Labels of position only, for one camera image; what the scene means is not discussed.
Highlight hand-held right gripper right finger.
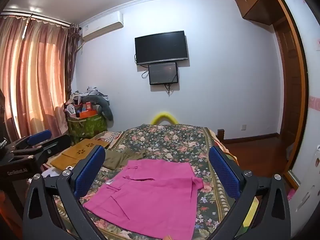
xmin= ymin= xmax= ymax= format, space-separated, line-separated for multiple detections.
xmin=209 ymin=145 xmax=292 ymax=240

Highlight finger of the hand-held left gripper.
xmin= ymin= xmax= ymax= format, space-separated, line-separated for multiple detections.
xmin=7 ymin=129 xmax=52 ymax=155
xmin=11 ymin=134 xmax=72 ymax=167

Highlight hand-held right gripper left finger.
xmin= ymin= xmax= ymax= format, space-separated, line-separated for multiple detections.
xmin=22 ymin=145 xmax=107 ymax=240

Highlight pink pants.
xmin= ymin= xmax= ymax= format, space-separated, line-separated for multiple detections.
xmin=82 ymin=159 xmax=204 ymax=239

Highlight olive green pants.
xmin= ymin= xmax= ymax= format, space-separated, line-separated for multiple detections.
xmin=102 ymin=149 xmax=148 ymax=170

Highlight colourful fleece blanket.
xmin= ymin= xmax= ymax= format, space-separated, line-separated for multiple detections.
xmin=210 ymin=129 xmax=238 ymax=162

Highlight white papers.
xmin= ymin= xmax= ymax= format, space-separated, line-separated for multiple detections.
xmin=42 ymin=166 xmax=75 ymax=178

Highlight striped pink bed sheet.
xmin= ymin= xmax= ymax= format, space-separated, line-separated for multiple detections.
xmin=95 ymin=131 xmax=123 ymax=143

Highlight pile of household clutter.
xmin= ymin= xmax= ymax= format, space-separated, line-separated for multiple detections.
xmin=64 ymin=86 xmax=114 ymax=120

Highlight yellow cloth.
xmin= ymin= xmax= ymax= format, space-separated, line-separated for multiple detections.
xmin=242 ymin=197 xmax=259 ymax=228

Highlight grey plush cloth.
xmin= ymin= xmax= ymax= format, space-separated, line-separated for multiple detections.
xmin=95 ymin=95 xmax=114 ymax=122

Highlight floral bed blanket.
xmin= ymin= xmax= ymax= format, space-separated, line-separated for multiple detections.
xmin=45 ymin=124 xmax=240 ymax=240

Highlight pink curtain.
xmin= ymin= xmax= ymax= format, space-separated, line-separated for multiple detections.
xmin=0 ymin=12 xmax=83 ymax=143

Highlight yellow foam tube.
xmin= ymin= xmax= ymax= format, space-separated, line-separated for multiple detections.
xmin=151 ymin=112 xmax=177 ymax=125

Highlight white refrigerator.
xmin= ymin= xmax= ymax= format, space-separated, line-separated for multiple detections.
xmin=287 ymin=145 xmax=320 ymax=240

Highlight wooden door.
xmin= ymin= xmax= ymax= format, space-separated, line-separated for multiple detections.
xmin=272 ymin=0 xmax=309 ymax=190

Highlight white air conditioner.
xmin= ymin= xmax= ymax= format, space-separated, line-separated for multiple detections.
xmin=80 ymin=12 xmax=124 ymax=42

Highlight wooden overhead cabinet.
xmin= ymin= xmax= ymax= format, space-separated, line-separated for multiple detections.
xmin=235 ymin=0 xmax=287 ymax=26

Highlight pink wall sticker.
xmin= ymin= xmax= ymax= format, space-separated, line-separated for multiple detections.
xmin=309 ymin=95 xmax=320 ymax=110

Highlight small black wall monitor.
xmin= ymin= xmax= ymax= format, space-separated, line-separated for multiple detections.
xmin=148 ymin=62 xmax=178 ymax=85

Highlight black wall television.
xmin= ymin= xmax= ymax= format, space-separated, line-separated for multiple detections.
xmin=134 ymin=31 xmax=189 ymax=65

